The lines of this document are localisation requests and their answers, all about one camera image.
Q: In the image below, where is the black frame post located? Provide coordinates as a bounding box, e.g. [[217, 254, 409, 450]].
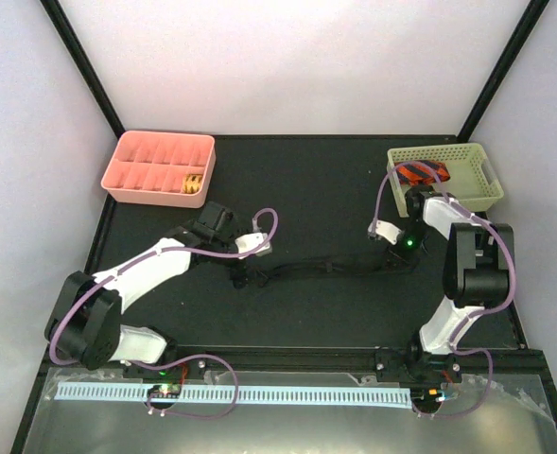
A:
[[457, 0, 550, 143], [40, 0, 126, 138]]

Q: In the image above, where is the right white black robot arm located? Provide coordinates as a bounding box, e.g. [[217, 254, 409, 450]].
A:
[[368, 186, 516, 382]]

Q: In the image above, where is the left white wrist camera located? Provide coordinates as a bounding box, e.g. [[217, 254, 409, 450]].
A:
[[235, 232, 272, 259]]

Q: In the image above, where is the left black frame post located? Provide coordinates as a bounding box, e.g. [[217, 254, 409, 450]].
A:
[[40, 0, 126, 138]]

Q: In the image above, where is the right black frame post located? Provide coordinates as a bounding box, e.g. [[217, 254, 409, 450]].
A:
[[457, 0, 550, 143]]

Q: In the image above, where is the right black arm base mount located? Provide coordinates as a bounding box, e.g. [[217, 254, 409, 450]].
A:
[[374, 349, 461, 386]]

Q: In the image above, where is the black necktie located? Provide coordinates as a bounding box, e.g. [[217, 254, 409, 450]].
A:
[[252, 252, 418, 288]]

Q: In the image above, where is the yellow black rolled tie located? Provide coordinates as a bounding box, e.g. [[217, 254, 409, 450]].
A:
[[182, 174, 203, 195]]

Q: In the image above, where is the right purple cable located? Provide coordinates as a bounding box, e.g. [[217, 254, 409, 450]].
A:
[[370, 163, 518, 421]]

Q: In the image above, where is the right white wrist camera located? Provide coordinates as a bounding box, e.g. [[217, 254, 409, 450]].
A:
[[367, 219, 403, 245]]

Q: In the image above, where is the green perforated plastic basket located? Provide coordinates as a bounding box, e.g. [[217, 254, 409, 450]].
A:
[[386, 143, 504, 212]]

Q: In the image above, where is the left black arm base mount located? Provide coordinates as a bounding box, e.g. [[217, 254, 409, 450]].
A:
[[123, 347, 209, 382]]

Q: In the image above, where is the pink compartment organizer box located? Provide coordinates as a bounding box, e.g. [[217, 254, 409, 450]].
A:
[[101, 131, 216, 209]]

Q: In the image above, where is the light blue slotted cable duct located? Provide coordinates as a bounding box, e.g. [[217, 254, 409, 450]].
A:
[[53, 382, 412, 410]]

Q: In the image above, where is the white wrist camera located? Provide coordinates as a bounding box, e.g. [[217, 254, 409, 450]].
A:
[[367, 219, 403, 245], [235, 232, 272, 259]]

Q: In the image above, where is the clear acrylic sheet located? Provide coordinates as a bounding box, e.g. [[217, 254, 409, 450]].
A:
[[13, 368, 557, 453]]

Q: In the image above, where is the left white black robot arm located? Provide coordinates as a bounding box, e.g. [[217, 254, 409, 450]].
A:
[[44, 202, 273, 377]]

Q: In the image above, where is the orange navy striped tie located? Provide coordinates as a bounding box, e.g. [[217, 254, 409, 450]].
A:
[[396, 160, 451, 186]]

